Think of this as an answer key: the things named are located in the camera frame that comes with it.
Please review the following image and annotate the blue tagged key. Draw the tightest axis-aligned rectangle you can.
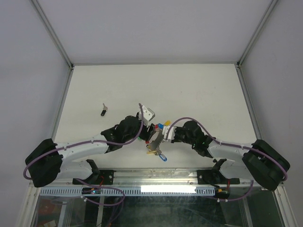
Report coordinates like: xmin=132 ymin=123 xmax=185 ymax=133
xmin=157 ymin=123 xmax=164 ymax=129

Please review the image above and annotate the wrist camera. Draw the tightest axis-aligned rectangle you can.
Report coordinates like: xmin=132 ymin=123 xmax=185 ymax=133
xmin=138 ymin=105 xmax=155 ymax=127
xmin=162 ymin=126 xmax=176 ymax=143

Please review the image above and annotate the black tagged key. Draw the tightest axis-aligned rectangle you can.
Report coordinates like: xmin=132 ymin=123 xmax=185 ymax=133
xmin=100 ymin=103 xmax=108 ymax=116

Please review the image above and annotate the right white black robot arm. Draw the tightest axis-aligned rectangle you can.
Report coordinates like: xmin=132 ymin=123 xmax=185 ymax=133
xmin=163 ymin=117 xmax=290 ymax=191

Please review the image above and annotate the aluminium mounting rail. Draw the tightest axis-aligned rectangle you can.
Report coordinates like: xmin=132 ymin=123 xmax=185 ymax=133
xmin=54 ymin=167 xmax=266 ymax=190

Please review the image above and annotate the metal key holder red handle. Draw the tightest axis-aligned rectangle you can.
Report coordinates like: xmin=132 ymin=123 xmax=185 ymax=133
xmin=146 ymin=125 xmax=167 ymax=162

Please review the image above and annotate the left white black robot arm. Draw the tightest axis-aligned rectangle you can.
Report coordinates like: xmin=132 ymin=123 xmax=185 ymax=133
xmin=24 ymin=113 xmax=155 ymax=188

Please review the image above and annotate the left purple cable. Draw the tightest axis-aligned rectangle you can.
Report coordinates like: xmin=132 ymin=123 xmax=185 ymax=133
xmin=23 ymin=103 xmax=145 ymax=209

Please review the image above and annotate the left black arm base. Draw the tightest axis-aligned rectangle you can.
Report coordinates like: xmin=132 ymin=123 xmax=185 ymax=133
xmin=72 ymin=169 xmax=115 ymax=185

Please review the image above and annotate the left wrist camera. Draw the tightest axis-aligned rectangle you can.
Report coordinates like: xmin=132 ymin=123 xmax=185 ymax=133
xmin=138 ymin=105 xmax=155 ymax=127

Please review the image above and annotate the grey slotted cable duct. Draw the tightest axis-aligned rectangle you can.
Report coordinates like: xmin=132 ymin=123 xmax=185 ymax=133
xmin=40 ymin=185 xmax=215 ymax=197

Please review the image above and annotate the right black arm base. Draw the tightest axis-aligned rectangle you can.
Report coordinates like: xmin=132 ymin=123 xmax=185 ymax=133
xmin=196 ymin=169 xmax=240 ymax=187

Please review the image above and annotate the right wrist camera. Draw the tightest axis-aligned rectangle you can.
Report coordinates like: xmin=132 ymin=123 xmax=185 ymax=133
xmin=162 ymin=126 xmax=176 ymax=143

